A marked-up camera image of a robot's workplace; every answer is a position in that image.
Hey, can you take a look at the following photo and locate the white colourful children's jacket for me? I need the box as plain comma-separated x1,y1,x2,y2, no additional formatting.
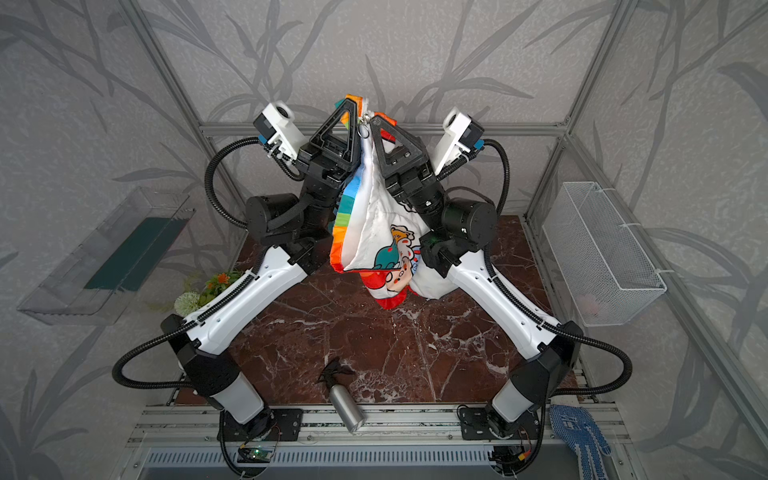
330,95,456,310

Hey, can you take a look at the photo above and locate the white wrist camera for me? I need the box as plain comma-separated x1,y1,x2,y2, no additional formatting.
431,108,485,174
253,101,307,164

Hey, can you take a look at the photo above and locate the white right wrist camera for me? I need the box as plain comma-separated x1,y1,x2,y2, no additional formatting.
431,108,485,174

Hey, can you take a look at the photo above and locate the aluminium frame profile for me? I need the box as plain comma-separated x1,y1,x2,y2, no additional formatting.
119,0,768,445

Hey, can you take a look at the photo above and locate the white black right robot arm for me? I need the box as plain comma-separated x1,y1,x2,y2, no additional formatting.
369,114,581,438

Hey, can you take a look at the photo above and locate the silver spray bottle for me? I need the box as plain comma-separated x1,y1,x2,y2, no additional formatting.
317,357,366,434

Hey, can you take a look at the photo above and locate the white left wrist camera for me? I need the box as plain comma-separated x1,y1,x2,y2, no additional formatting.
253,101,307,164

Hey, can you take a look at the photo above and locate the white wire mesh basket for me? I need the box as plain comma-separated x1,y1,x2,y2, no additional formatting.
543,181,667,327

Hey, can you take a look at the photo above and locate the blue white work glove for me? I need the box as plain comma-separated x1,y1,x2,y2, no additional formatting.
549,404,612,480

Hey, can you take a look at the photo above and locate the clear plastic wall shelf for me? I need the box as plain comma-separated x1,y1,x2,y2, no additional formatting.
17,187,195,326

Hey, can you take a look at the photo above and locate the small potted flower plant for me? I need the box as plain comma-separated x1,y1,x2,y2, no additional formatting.
173,270,243,317

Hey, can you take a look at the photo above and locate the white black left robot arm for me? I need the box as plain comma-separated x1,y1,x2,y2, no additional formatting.
163,96,363,437

